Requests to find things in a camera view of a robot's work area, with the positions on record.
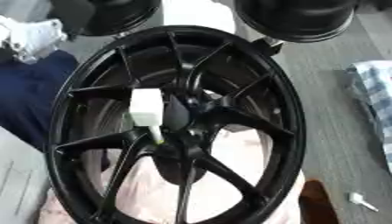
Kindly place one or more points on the pale pink cloth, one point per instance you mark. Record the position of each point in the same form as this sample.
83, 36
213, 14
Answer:
148, 192

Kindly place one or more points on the black round wheel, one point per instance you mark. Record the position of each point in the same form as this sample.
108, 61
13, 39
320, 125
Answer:
296, 20
122, 16

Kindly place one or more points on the person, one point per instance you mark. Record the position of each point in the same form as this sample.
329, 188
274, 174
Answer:
30, 90

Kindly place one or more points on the black metal bracket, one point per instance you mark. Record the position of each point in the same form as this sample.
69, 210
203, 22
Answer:
267, 46

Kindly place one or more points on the black spoked wheel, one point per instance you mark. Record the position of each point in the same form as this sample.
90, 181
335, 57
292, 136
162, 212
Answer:
102, 92

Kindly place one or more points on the brown wooden stand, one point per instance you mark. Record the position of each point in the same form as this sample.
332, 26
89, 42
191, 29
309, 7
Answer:
317, 204

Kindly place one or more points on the white pin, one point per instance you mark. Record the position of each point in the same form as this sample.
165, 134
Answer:
146, 106
357, 198

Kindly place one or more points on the blue white checked cloth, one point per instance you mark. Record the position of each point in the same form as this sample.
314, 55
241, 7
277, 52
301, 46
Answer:
377, 87

